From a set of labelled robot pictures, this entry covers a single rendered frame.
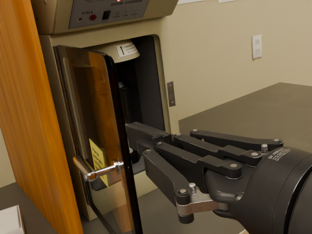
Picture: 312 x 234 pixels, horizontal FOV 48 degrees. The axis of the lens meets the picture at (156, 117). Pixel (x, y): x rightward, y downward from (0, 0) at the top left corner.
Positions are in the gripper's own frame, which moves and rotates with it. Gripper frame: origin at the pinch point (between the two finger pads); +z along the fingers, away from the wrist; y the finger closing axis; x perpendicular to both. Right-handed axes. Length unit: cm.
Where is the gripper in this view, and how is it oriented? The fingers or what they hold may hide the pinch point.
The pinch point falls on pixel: (148, 141)
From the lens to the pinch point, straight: 39.9
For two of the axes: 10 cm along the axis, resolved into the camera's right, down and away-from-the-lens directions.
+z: -5.9, -1.8, 7.9
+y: -8.0, 2.9, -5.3
